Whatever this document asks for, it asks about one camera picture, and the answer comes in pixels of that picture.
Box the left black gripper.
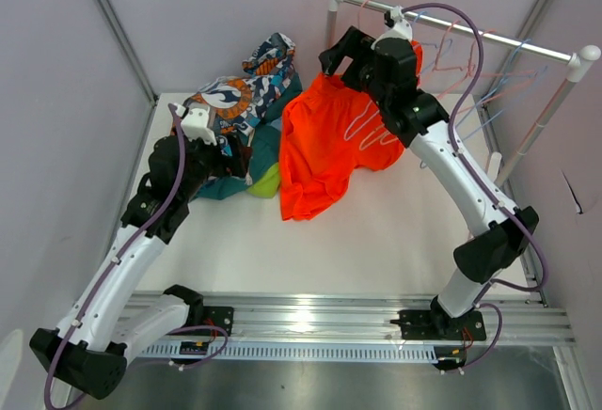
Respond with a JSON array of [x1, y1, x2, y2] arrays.
[[174, 124, 251, 201]]

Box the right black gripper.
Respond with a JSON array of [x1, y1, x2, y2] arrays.
[[319, 27, 390, 110]]

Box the teal green shorts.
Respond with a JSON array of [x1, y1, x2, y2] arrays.
[[196, 72, 303, 200]]

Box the lime green shorts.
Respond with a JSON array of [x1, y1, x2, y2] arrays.
[[246, 163, 281, 198]]

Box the patterned navy white shorts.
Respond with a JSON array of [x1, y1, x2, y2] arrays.
[[183, 32, 303, 156]]

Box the orange shorts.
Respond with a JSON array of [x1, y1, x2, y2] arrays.
[[278, 72, 404, 221]]

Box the pink hanger for orange shorts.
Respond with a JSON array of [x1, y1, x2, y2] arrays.
[[356, 0, 382, 37]]

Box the blue hanger for patterned shorts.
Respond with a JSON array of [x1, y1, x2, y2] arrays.
[[345, 9, 455, 143]]

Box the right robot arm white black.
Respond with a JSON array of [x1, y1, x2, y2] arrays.
[[319, 27, 539, 339]]

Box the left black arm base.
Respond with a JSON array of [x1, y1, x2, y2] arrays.
[[163, 285, 234, 335]]

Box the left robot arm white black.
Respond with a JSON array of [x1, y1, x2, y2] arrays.
[[29, 134, 252, 400]]

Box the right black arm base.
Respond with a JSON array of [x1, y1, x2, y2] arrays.
[[389, 298, 486, 341]]

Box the silver clothes rack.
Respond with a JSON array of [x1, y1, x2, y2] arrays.
[[325, 0, 601, 185]]

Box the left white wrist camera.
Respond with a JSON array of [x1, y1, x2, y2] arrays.
[[181, 103, 217, 146]]

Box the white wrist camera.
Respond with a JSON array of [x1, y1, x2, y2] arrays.
[[372, 6, 414, 50], [181, 103, 217, 146]]

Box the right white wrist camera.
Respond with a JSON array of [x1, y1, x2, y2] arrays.
[[372, 6, 414, 50]]

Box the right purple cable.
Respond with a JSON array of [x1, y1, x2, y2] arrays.
[[404, 3, 549, 371]]

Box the aluminium mounting rail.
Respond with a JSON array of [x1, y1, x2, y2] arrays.
[[203, 292, 576, 346]]

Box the slotted grey cable duct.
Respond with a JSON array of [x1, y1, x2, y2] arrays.
[[139, 340, 437, 364]]

